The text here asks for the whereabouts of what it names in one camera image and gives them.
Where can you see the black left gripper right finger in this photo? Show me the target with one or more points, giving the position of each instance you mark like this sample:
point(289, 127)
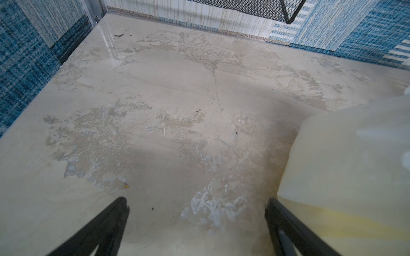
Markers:
point(289, 235)

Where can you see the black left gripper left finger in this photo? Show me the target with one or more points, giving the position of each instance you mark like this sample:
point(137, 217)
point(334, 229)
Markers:
point(102, 235)

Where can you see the white plastic bag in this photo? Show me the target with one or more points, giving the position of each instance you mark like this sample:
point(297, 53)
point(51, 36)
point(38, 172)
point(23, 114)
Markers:
point(348, 178)

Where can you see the black wire mesh shelf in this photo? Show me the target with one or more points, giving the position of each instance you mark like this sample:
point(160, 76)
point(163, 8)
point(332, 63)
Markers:
point(284, 11)

